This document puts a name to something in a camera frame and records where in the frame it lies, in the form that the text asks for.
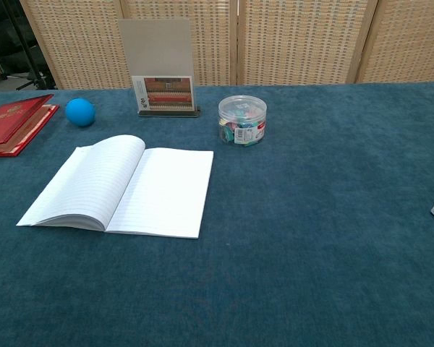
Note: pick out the blue ball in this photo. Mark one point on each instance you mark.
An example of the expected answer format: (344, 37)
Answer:
(80, 112)

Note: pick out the printed postcard with red pattern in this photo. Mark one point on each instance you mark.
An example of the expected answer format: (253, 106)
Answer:
(164, 92)

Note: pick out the woven wooden folding screen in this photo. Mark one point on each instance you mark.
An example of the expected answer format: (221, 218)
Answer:
(275, 39)

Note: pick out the black tripod stand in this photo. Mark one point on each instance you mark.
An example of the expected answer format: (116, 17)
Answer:
(25, 47)

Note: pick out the white lined open notebook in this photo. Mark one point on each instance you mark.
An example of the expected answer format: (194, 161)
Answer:
(130, 188)

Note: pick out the blue velvet table cloth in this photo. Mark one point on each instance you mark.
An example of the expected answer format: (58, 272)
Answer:
(275, 235)

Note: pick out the clear round binder clip tub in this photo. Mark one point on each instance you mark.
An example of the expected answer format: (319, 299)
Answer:
(242, 121)

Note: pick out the red hardcover certificate folder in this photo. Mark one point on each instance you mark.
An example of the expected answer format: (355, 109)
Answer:
(11, 123)

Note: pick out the clear acrylic sign holder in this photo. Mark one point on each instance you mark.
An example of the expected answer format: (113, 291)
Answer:
(155, 47)

